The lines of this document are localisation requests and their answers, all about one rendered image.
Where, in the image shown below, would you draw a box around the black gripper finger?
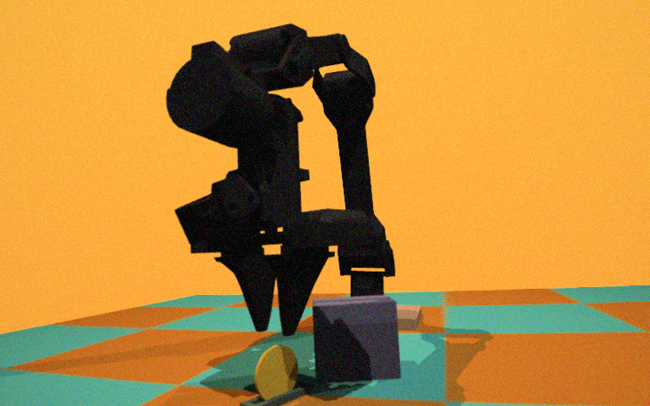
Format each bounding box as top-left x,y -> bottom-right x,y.
263,252 -> 335,337
214,255 -> 276,332

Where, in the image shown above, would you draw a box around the gold coin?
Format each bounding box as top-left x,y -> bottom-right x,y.
254,344 -> 298,400

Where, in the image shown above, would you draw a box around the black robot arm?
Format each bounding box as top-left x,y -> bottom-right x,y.
166,23 -> 396,297

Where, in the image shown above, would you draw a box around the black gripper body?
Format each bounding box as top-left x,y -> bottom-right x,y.
190,152 -> 374,257

